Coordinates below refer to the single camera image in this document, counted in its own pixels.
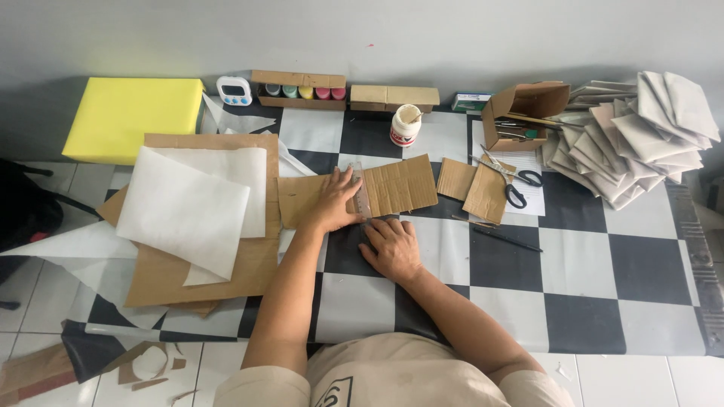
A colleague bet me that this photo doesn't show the person's right hand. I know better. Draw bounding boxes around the person's right hand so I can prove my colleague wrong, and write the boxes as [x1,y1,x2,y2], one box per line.
[358,217,426,285]

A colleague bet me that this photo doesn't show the person's left hand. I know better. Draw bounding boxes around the person's left hand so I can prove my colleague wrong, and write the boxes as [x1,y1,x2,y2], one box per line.
[305,166,367,234]

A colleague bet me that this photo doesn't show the clear plastic ruler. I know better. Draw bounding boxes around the clear plastic ruler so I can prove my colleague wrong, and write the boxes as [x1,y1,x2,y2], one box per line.
[347,161,374,241]

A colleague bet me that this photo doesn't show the wide corrugated cardboard piece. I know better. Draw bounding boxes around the wide corrugated cardboard piece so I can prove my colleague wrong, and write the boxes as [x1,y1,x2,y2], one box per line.
[276,153,440,230]

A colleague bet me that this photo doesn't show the small square cardboard piece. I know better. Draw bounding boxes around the small square cardboard piece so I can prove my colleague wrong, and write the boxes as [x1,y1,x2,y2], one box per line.
[436,157,479,202]

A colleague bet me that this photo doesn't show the white glue jar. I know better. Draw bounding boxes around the white glue jar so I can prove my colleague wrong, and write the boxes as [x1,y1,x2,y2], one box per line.
[390,104,423,148]

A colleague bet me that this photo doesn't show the large brown cardboard sheet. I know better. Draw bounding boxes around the large brown cardboard sheet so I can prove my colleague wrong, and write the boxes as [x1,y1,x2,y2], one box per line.
[95,132,282,317]

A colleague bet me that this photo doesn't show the folded brown cardboard piece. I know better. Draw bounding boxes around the folded brown cardboard piece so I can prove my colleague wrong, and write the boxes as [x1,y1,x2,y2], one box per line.
[462,161,517,226]

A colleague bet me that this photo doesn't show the black pen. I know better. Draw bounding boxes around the black pen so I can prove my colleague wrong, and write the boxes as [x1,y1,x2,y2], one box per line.
[472,225,544,253]

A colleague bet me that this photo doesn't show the person's beige shirt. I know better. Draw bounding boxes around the person's beige shirt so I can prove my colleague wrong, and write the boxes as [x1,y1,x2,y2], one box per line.
[213,332,576,407]

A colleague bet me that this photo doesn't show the closed brown cardboard box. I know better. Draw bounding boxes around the closed brown cardboard box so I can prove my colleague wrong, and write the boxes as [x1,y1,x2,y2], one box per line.
[349,84,441,113]

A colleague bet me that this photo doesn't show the white paper scrap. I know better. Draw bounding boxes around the white paper scrap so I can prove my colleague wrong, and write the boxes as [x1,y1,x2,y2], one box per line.
[202,93,277,136]

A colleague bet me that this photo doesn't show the cardboard paint bottle box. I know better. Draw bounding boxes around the cardboard paint bottle box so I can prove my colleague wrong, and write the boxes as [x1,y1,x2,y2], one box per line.
[250,69,347,111]

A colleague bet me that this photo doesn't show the printed white paper sheet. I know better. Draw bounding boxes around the printed white paper sheet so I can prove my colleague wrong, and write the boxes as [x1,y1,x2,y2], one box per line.
[471,118,547,217]

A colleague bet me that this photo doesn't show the white digital timer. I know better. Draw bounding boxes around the white digital timer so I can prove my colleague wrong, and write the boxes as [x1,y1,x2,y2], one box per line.
[215,76,253,107]

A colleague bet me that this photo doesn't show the large white paper sheet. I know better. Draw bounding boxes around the large white paper sheet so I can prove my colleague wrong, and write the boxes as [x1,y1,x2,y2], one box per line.
[115,145,251,282]

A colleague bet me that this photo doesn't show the blue and white small box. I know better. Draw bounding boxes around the blue and white small box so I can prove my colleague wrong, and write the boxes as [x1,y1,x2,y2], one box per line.
[451,92,494,113]

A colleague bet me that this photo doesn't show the black and white checkered tablecloth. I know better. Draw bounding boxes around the black and white checkered tablecloth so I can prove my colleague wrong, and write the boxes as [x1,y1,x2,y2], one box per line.
[61,101,724,385]

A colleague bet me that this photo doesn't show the open cardboard tool box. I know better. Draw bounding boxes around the open cardboard tool box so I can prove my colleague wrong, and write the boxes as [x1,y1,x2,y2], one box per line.
[481,81,571,153]

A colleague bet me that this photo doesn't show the yellow wrapped box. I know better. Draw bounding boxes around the yellow wrapped box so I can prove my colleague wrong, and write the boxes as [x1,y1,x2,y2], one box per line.
[61,77,206,166]

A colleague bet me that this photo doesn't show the hanging white paper sheet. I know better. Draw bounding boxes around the hanging white paper sheet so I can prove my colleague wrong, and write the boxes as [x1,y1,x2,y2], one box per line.
[0,219,170,331]

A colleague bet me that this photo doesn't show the pile of folded white papers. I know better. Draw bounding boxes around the pile of folded white papers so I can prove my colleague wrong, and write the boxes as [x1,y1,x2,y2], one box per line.
[539,70,722,211]

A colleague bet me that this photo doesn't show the black bag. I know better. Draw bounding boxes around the black bag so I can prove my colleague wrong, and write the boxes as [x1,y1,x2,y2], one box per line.
[0,158,104,312]

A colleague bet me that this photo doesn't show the cardboard scraps heap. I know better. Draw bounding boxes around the cardboard scraps heap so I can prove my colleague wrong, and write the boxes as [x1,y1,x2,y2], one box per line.
[0,341,189,407]

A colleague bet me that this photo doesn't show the black-handled scissors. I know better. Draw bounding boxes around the black-handled scissors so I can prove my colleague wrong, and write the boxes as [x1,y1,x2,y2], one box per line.
[469,144,545,210]

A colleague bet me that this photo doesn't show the wooden-handled tool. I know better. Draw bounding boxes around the wooden-handled tool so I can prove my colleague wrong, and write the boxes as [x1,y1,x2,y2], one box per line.
[505,111,568,129]

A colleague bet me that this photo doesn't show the grey ribbed metal rail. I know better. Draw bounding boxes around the grey ribbed metal rail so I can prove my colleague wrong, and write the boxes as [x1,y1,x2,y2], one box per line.
[666,180,724,352]

